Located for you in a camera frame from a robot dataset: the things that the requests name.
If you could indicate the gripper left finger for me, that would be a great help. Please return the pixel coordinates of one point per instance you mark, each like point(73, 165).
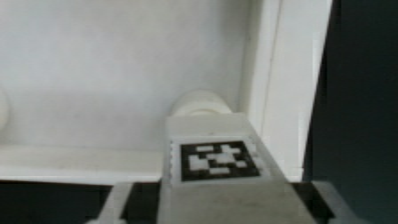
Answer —
point(130, 207)

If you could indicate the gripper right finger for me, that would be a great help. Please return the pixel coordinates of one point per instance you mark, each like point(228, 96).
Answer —
point(325, 203)

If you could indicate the white square tabletop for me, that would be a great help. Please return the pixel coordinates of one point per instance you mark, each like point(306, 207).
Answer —
point(105, 57)

